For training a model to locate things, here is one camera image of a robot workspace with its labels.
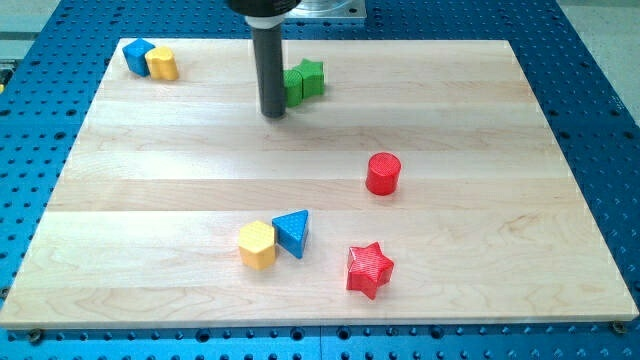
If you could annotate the blue cube block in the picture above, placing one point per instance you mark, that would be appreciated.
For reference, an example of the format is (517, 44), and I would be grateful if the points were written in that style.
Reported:
(135, 56)

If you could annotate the yellow hexagon block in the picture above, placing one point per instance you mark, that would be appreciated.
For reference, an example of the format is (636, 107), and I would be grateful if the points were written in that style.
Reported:
(256, 245)

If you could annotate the wooden board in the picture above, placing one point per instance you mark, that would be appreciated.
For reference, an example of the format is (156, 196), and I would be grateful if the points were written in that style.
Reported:
(487, 223)

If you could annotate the red star block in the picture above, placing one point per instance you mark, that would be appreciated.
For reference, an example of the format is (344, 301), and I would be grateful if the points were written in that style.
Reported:
(368, 268)

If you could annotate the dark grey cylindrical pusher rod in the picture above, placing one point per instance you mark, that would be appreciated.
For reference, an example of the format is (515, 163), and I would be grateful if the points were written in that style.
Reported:
(267, 44)

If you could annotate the green star block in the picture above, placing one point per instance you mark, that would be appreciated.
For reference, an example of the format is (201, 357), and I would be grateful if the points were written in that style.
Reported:
(312, 74)

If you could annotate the blue triangle block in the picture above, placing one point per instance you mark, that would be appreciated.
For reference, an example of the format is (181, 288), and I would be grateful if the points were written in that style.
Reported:
(291, 232)

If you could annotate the red cylinder block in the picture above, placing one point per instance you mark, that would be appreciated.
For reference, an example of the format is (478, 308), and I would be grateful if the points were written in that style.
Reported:
(383, 173)

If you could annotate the silver robot mounting plate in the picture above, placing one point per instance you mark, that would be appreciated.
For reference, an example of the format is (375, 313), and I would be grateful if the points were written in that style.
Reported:
(330, 9)

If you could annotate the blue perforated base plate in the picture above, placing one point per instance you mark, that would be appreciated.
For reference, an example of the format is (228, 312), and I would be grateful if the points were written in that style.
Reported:
(51, 90)

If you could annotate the yellow heart block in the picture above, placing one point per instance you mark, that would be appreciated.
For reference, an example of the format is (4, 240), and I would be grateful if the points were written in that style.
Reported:
(162, 64)

